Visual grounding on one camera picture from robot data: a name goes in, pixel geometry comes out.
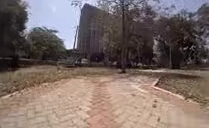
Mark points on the thin pole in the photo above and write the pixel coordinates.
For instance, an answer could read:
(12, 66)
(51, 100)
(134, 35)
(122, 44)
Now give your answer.
(170, 56)

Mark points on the tall brown building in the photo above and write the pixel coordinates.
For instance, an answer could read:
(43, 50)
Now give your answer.
(92, 33)

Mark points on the leaning pole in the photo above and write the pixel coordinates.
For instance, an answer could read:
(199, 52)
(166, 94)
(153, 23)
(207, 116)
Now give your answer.
(75, 38)

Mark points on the green leafy tree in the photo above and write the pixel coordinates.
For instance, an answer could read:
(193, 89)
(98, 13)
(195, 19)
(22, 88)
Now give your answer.
(45, 43)

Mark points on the row of trees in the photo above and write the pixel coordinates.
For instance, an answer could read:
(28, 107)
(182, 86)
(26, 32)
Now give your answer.
(188, 40)

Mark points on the dry grass ground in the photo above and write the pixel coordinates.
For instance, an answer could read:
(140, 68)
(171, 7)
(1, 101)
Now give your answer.
(192, 86)
(32, 76)

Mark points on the pale kerb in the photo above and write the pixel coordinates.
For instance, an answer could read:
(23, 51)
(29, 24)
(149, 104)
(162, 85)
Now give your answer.
(165, 90)

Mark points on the pale red brick path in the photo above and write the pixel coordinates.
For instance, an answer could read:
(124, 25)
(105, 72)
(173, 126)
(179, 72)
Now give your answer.
(102, 103)

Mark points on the dark leafy tree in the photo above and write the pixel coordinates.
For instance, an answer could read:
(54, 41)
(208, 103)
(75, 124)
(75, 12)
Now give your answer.
(5, 30)

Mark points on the pale vehicle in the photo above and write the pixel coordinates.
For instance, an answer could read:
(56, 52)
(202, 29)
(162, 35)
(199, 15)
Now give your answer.
(82, 62)

